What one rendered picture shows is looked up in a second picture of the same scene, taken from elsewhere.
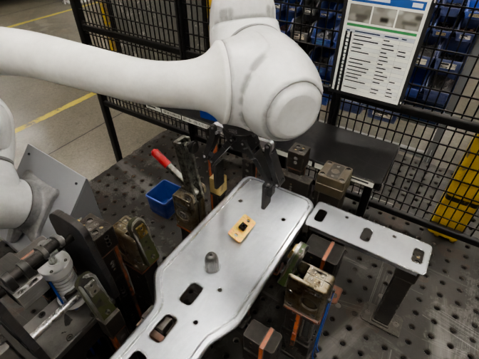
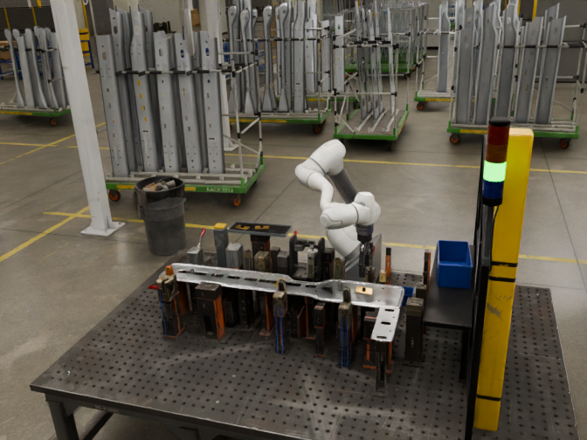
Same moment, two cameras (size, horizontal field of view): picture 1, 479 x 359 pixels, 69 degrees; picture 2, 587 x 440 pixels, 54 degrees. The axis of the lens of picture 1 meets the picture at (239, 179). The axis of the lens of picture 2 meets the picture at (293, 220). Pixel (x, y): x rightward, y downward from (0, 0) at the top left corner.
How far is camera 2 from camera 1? 2.64 m
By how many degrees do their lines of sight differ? 65
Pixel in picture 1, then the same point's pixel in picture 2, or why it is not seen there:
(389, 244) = (383, 329)
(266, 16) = (360, 204)
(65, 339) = (300, 275)
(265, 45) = (333, 206)
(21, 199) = (349, 246)
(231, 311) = (324, 297)
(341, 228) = (384, 316)
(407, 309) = (393, 400)
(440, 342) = (379, 412)
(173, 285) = (327, 284)
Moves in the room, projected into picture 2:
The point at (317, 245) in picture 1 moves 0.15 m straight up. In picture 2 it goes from (372, 314) to (372, 287)
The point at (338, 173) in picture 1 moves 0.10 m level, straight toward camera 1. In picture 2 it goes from (413, 302) to (392, 301)
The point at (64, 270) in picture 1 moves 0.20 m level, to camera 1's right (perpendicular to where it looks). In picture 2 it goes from (311, 253) to (322, 269)
